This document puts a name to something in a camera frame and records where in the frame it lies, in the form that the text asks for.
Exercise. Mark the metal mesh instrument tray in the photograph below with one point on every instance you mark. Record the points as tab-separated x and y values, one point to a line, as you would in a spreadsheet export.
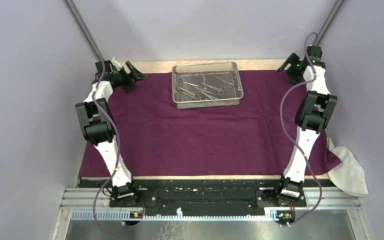
202	73

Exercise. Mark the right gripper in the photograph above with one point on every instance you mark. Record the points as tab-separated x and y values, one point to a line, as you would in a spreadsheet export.
291	60

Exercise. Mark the grey cable duct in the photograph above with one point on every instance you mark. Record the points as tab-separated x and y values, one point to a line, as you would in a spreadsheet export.
132	216

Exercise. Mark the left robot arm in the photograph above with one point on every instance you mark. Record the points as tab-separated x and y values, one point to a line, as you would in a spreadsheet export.
98	126

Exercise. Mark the surgical clamp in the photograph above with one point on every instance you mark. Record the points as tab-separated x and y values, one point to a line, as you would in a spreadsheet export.
228	82

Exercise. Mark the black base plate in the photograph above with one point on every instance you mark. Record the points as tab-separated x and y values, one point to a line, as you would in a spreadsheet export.
202	197

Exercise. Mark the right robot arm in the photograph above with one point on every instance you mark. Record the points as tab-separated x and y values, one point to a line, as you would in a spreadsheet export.
312	117

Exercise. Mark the maroon wrap cloth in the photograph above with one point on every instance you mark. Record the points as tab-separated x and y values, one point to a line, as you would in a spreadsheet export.
251	138

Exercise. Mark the white crumpled cloth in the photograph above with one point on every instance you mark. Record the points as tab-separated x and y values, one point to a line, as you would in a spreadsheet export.
348	175

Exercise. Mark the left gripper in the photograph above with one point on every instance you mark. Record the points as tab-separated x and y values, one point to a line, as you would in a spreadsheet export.
136	75

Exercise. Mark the surgical scissors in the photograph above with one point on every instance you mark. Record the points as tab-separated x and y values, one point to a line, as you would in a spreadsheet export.
192	95

